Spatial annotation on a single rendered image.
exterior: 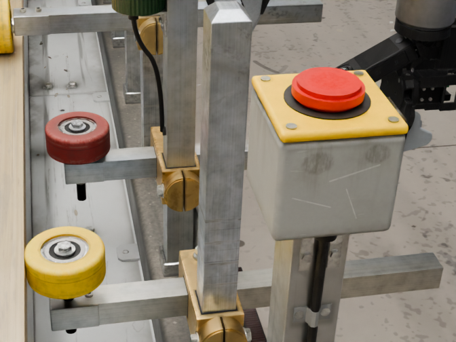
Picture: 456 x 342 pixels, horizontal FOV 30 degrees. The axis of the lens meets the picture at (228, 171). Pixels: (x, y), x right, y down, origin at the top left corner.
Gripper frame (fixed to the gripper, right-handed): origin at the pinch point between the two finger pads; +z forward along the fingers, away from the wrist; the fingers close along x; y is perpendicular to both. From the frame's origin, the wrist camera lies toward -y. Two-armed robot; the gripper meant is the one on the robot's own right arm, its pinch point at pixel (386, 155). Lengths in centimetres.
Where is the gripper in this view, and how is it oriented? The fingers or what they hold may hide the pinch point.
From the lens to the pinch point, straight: 121.0
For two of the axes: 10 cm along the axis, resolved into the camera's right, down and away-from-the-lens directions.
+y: 9.8, -0.7, 1.9
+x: -2.0, -5.3, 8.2
